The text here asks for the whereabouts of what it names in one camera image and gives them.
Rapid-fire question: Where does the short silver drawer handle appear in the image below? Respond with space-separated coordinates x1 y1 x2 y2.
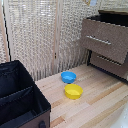
86 34 113 46

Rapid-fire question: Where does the black fabric storage box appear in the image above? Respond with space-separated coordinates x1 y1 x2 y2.
0 59 52 128

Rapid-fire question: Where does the blue bowl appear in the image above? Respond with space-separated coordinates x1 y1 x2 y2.
60 71 78 85

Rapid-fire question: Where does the long silver drawer handle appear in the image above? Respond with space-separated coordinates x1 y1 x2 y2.
96 55 122 67

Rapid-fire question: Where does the brown drawer with long handle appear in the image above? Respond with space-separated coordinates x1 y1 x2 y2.
89 49 128 81

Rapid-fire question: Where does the yellow bowl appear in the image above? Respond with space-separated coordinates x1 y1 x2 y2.
63 83 84 100

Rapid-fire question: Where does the brown drawer with short handle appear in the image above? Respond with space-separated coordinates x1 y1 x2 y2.
80 13 128 64

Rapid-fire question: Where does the dark wooden drawer cabinet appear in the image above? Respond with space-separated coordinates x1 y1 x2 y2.
87 9 128 84

